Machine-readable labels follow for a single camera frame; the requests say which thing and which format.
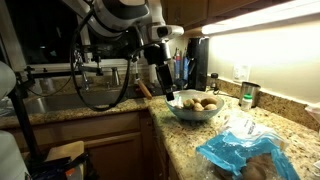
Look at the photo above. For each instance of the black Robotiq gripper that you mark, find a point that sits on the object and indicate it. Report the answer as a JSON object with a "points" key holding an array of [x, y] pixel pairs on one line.
{"points": [[164, 76]]}

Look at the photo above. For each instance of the blue and clear plastic bag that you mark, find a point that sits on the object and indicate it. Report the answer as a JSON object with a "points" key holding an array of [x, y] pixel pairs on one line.
{"points": [[226, 150]]}

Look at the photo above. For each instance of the greenish brown potato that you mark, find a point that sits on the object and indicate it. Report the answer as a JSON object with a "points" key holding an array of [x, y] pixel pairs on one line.
{"points": [[188, 103]]}

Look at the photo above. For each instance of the clear glass bowl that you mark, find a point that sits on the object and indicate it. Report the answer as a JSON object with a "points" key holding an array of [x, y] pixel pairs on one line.
{"points": [[200, 116]]}

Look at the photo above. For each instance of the clear drinking glass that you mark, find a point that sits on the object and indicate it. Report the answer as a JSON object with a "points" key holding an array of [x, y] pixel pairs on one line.
{"points": [[47, 86]]}

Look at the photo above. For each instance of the dark bag with orange tag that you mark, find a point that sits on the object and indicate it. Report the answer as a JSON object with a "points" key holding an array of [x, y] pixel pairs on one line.
{"points": [[50, 170]]}

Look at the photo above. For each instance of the black dish tray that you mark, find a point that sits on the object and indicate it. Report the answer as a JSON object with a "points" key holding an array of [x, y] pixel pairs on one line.
{"points": [[156, 90]]}

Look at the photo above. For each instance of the white paper towel roll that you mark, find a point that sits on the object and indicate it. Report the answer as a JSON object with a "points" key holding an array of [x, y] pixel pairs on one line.
{"points": [[152, 75]]}

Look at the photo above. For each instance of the red and blue bottle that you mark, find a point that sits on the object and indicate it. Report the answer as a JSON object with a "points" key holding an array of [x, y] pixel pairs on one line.
{"points": [[177, 65]]}

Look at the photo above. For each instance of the white dish brush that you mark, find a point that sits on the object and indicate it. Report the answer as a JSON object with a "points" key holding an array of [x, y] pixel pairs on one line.
{"points": [[136, 71]]}

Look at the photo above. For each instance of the black coffee machine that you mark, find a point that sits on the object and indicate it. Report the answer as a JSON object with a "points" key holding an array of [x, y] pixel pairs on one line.
{"points": [[199, 63]]}

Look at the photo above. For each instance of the small jar with black lid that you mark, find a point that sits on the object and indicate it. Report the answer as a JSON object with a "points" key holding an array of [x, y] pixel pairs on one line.
{"points": [[214, 81]]}

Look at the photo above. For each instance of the steel soap dispenser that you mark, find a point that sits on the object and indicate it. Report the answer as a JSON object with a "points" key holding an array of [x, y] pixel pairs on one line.
{"points": [[115, 77]]}

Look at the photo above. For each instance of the wooden drawer front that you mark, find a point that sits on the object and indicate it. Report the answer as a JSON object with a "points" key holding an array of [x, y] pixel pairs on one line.
{"points": [[160, 153]]}

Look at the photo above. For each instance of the white bottle with green cap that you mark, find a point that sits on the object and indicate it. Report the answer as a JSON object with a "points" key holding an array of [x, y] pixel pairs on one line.
{"points": [[246, 103]]}

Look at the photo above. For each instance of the stainless steel canister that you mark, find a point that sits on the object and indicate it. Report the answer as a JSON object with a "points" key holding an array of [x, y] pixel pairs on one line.
{"points": [[250, 89]]}

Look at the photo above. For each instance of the wooden cabinet door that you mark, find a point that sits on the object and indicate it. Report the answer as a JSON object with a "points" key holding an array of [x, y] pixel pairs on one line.
{"points": [[116, 156]]}

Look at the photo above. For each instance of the wooden upper cabinet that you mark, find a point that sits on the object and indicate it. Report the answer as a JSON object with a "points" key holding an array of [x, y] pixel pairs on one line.
{"points": [[186, 11]]}

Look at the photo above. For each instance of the chrome kitchen faucet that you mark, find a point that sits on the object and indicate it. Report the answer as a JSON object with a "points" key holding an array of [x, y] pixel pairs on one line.
{"points": [[85, 81]]}

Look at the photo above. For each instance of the wooden sink front panel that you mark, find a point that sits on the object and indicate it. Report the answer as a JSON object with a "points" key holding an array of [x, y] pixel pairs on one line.
{"points": [[83, 128]]}

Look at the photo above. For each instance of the stainless steel sink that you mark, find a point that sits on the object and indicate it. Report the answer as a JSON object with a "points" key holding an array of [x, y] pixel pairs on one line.
{"points": [[60, 101]]}

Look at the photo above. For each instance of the under cabinet light strip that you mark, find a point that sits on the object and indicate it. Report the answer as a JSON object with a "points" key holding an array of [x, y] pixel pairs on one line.
{"points": [[260, 18]]}

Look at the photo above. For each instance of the tan cardboard box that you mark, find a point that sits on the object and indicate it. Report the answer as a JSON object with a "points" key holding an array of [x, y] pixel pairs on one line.
{"points": [[63, 151]]}

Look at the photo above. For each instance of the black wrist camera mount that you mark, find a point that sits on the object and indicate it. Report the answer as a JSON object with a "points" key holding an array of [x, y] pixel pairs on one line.
{"points": [[155, 53]]}

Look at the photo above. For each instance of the white window frame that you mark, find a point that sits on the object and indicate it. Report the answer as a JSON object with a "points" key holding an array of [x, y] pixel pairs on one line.
{"points": [[110, 62]]}

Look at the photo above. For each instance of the white wall outlet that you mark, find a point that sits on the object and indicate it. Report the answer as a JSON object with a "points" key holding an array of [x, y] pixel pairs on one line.
{"points": [[241, 73]]}

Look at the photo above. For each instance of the black camera stand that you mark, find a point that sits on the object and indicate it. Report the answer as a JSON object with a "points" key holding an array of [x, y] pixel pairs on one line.
{"points": [[23, 123]]}

